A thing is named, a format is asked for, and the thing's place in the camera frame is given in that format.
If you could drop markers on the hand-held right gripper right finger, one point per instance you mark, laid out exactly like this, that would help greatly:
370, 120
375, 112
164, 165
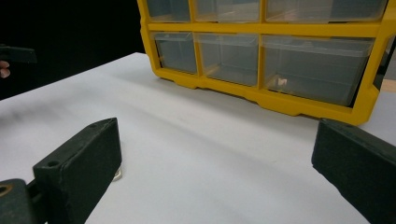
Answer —
361, 168

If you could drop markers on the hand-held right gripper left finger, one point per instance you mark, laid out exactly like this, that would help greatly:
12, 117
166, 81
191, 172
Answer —
81, 168

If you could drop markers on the small silver metal piece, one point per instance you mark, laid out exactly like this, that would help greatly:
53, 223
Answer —
118, 174

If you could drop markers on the yellow plastic drawer cabinet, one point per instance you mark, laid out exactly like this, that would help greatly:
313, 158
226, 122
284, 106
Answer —
311, 105

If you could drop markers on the large clear plastic drawer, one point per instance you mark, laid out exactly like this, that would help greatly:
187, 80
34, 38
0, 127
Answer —
323, 11
314, 70

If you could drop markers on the small clear plastic drawer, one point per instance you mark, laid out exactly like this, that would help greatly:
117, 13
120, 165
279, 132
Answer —
227, 11
229, 60
176, 53
168, 11

